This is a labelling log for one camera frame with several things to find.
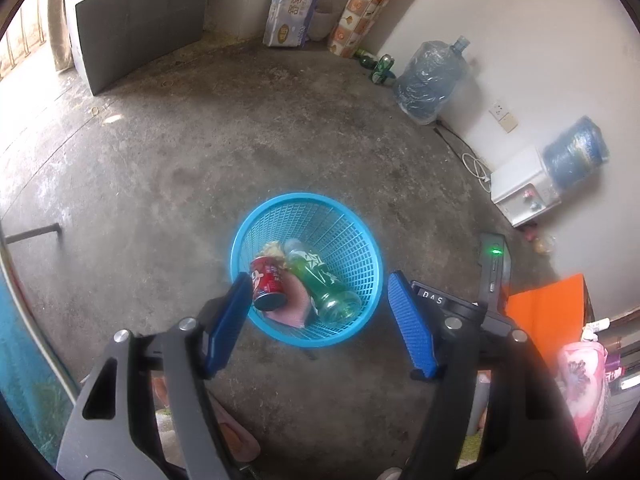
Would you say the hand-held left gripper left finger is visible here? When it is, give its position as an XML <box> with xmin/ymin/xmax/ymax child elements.
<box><xmin>56</xmin><ymin>272</ymin><xmax>255</xmax><ymax>480</ymax></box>

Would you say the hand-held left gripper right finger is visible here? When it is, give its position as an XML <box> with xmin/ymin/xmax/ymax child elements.
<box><xmin>387</xmin><ymin>270</ymin><xmax>586</xmax><ymax>480</ymax></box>

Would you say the red soda can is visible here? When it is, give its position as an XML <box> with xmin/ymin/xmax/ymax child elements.
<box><xmin>249</xmin><ymin>255</ymin><xmax>290</xmax><ymax>311</ymax></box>

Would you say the green plastic bottle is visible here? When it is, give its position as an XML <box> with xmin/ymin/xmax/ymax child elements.
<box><xmin>282</xmin><ymin>238</ymin><xmax>362</xmax><ymax>323</ymax></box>

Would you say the blue mesh basket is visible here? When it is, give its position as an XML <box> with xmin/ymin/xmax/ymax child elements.
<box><xmin>230</xmin><ymin>191</ymin><xmax>385</xmax><ymax>348</ymax></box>

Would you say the orange board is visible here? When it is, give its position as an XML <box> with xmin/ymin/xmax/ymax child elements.
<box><xmin>505</xmin><ymin>272</ymin><xmax>588</xmax><ymax>361</ymax></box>

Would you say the white water dispenser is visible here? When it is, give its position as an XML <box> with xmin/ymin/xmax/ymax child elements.
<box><xmin>490</xmin><ymin>145</ymin><xmax>563</xmax><ymax>226</ymax></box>

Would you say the pink slipper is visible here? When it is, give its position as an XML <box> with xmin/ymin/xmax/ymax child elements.
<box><xmin>207</xmin><ymin>392</ymin><xmax>261</xmax><ymax>463</ymax></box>
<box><xmin>150</xmin><ymin>375</ymin><xmax>174</xmax><ymax>411</ymax></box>

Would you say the blue water jug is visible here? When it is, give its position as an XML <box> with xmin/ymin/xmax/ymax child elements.
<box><xmin>542</xmin><ymin>115</ymin><xmax>611</xmax><ymax>188</ymax></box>

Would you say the pink floral cloth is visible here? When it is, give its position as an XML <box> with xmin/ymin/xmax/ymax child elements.
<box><xmin>557</xmin><ymin>340</ymin><xmax>613</xmax><ymax>456</ymax></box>

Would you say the wrapped water jug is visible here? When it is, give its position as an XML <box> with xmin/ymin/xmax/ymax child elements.
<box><xmin>392</xmin><ymin>35</ymin><xmax>473</xmax><ymax>126</ymax></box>

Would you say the printed low table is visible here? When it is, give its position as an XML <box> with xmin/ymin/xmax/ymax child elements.
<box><xmin>0</xmin><ymin>222</ymin><xmax>81</xmax><ymax>436</ymax></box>

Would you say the patterned orange tissue pack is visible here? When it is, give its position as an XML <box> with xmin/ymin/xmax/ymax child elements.
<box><xmin>327</xmin><ymin>0</ymin><xmax>416</xmax><ymax>58</ymax></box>

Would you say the grey cabinet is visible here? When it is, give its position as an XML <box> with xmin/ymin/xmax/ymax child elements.
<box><xmin>64</xmin><ymin>0</ymin><xmax>218</xmax><ymax>96</ymax></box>

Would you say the toilet paper pack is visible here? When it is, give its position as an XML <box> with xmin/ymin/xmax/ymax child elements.
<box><xmin>262</xmin><ymin>0</ymin><xmax>333</xmax><ymax>50</ymax></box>

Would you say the grey curtain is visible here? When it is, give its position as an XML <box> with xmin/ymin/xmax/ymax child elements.
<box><xmin>47</xmin><ymin>0</ymin><xmax>76</xmax><ymax>73</ymax></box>

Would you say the window railing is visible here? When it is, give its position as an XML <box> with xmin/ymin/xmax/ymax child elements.
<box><xmin>0</xmin><ymin>0</ymin><xmax>51</xmax><ymax>81</ymax></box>

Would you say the white cable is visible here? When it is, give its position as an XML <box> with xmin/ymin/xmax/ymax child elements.
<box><xmin>462</xmin><ymin>152</ymin><xmax>493</xmax><ymax>183</ymax></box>

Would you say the black cable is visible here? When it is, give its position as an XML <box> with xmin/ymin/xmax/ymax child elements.
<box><xmin>432</xmin><ymin>120</ymin><xmax>493</xmax><ymax>191</ymax></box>

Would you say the white wall socket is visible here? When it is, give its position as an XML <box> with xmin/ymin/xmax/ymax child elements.
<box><xmin>490</xmin><ymin>102</ymin><xmax>520</xmax><ymax>133</ymax></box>

